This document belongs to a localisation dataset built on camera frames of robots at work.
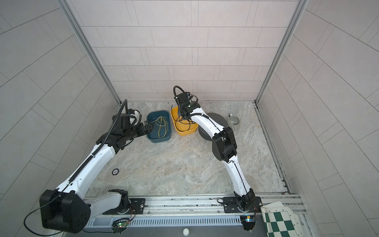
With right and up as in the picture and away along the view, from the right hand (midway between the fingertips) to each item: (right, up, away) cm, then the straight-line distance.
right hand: (183, 109), depth 96 cm
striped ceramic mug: (+35, -8, +6) cm, 36 cm away
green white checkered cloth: (+48, -52, -29) cm, 76 cm away
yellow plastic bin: (+1, -12, +3) cm, 13 cm away
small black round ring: (-37, -35, -14) cm, 53 cm away
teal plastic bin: (-22, -4, +6) cm, 23 cm away
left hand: (-16, -8, -16) cm, 24 cm away
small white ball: (+5, -50, -38) cm, 63 cm away
